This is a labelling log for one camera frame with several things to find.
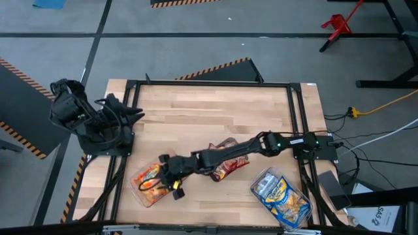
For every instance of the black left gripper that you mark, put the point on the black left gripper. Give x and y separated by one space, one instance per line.
114 114

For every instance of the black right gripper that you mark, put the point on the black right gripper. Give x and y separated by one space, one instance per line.
183 168

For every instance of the clear plastic bin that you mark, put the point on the clear plastic bin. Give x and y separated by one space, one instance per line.
258 199
137 192

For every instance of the smoky grey plastic bin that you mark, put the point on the smoky grey plastic bin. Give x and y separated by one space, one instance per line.
243 153

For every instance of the blue Maruchan noodle pack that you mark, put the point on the blue Maruchan noodle pack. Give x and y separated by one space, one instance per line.
294 210
279 192
263 182

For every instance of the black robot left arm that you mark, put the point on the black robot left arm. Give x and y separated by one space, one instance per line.
72 111

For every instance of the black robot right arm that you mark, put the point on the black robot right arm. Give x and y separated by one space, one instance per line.
248 148

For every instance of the silver metal bar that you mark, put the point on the silver metal bar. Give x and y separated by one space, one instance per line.
163 229

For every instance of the large hazard striped black mat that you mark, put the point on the large hazard striped black mat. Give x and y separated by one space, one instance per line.
23 107

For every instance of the blue floor mat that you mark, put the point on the blue floor mat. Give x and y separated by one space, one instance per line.
49 4

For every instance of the flat black box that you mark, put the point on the flat black box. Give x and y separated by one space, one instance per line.
333 189

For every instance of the white printed box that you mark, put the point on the white printed box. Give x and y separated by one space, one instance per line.
375 218

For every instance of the red floor stand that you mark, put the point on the red floor stand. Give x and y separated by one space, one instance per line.
338 24

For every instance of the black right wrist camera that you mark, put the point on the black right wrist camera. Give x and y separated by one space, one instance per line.
178 194

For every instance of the black aluminium table frame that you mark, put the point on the black aluminium table frame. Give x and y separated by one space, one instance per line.
212 84

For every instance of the black metal desk frame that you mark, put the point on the black metal desk frame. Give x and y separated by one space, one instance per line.
375 84

